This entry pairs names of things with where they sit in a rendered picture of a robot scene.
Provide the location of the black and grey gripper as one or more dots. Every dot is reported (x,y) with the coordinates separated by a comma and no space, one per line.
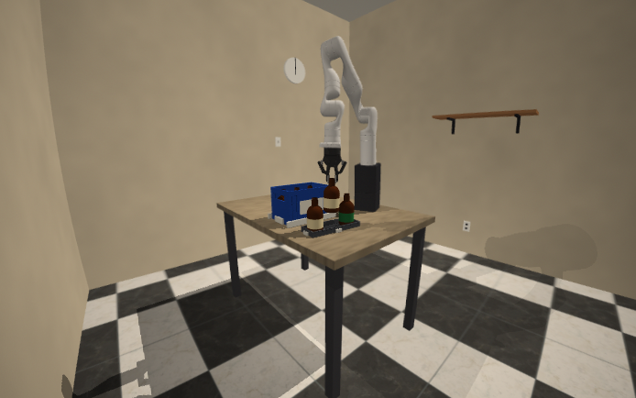
(331,158)

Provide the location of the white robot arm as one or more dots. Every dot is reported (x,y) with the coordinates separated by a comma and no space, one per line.
(332,49)

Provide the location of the blue plastic crate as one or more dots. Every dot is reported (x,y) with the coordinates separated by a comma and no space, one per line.
(296,203)

